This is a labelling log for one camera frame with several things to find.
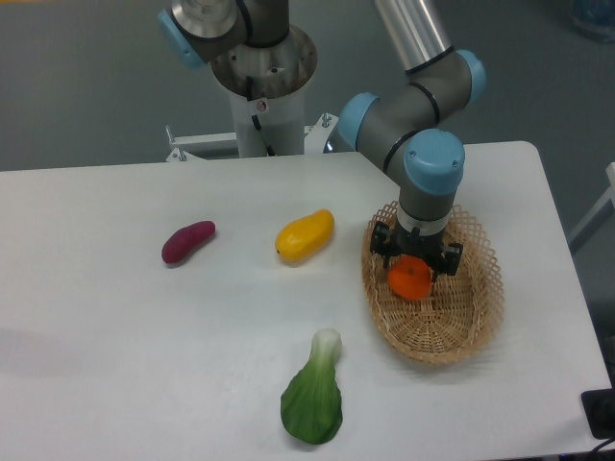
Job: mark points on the orange fruit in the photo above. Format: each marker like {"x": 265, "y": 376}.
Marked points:
{"x": 410, "y": 278}

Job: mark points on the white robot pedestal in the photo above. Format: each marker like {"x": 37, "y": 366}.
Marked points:
{"x": 266, "y": 89}

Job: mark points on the white frame at right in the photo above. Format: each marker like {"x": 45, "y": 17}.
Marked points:
{"x": 595, "y": 216}

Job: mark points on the purple sweet potato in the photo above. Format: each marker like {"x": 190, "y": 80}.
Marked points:
{"x": 185, "y": 241}

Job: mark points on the green bok choy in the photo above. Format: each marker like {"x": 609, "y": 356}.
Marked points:
{"x": 311, "y": 404}

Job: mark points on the black device at table edge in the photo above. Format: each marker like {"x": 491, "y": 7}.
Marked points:
{"x": 598, "y": 407}

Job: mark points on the woven wicker basket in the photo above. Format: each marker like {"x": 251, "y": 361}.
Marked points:
{"x": 459, "y": 317}

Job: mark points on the blue translucent container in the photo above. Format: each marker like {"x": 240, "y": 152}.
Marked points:
{"x": 593, "y": 18}

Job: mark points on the yellow mango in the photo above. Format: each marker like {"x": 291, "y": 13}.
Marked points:
{"x": 304, "y": 237}

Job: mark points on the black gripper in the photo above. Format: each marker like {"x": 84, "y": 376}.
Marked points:
{"x": 390, "y": 242}

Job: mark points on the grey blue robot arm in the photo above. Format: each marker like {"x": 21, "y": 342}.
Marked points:
{"x": 400, "y": 136}

